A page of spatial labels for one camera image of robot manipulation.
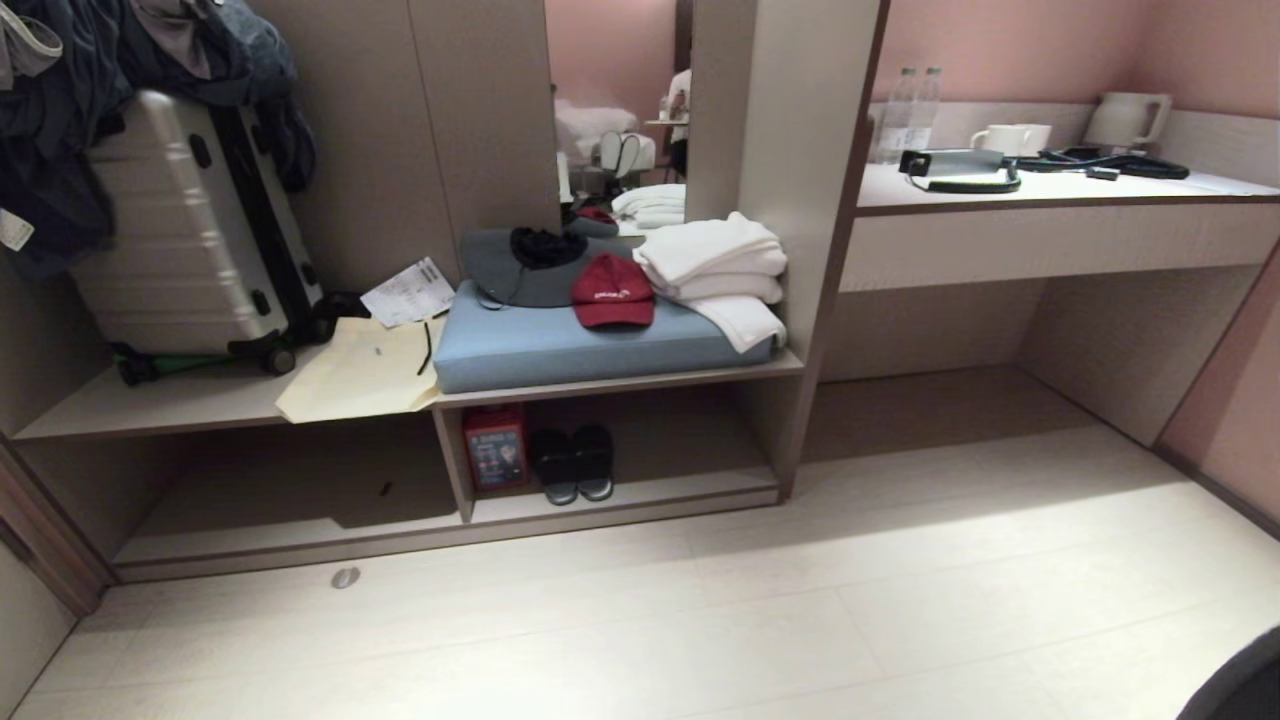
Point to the wooden shoe shelf unit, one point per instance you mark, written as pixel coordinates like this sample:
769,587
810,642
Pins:
620,400

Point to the blue seat cushion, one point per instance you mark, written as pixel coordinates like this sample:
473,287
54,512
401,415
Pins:
590,345

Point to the red baseball cap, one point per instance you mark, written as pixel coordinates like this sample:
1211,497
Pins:
611,292

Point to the black slipper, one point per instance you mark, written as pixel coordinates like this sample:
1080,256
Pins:
554,462
594,458

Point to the folded white towel stack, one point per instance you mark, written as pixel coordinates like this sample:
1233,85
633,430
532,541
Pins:
715,265

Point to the grey wide-brim hat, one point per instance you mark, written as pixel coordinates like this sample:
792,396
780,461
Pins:
520,270

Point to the red boxed item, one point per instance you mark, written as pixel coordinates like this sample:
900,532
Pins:
495,450

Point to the white printed paper sheet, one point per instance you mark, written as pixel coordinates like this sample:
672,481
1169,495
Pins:
408,293

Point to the mirror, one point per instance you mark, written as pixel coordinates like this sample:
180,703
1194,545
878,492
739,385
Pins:
615,110

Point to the manila paper envelope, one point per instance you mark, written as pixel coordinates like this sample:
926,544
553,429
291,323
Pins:
350,375

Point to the clear plastic water bottle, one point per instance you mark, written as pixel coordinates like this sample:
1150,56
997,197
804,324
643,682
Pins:
897,120
925,105

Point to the round metal floor stopper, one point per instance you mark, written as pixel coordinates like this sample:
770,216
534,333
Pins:
345,577

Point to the white ceramic cup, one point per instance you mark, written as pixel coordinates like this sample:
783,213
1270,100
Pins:
995,139
1036,136

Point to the wooden desk counter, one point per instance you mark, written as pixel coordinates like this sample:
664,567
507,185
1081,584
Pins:
1060,230

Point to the silver hard-shell suitcase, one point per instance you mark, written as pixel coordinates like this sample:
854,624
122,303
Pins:
190,230

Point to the white electric kettle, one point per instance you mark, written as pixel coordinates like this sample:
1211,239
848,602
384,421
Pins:
1122,118

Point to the dark blue hanging clothes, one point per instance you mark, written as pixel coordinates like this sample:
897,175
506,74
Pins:
60,90

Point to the dark rounded object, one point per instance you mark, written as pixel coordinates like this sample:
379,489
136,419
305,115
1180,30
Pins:
1240,685

